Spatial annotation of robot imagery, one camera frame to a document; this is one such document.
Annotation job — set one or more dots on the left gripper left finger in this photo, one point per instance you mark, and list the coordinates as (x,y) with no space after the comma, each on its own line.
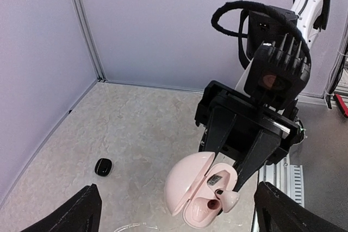
(82,212)

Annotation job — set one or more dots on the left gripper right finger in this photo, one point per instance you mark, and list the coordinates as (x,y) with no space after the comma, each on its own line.
(278,212)

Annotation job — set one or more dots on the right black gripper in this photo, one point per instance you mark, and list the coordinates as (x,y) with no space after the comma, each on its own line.
(238,127)

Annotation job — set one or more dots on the black earbud charging case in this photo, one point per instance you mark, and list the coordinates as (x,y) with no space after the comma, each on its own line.
(103,167)

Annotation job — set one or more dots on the pink earbud charging case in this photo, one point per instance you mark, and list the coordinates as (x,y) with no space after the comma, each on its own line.
(190,189)

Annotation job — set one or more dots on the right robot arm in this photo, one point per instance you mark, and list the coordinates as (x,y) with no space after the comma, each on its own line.
(245,19)

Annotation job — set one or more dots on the front aluminium rail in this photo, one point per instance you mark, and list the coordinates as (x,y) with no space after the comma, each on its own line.
(286,177)

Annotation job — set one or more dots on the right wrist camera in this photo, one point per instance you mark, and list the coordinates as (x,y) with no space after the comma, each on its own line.
(277,70)

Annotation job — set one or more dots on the red handled tool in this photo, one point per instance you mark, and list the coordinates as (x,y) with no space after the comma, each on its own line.
(341,104)

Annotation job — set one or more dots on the left aluminium frame post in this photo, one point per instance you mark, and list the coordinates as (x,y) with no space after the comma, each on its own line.
(89,40)

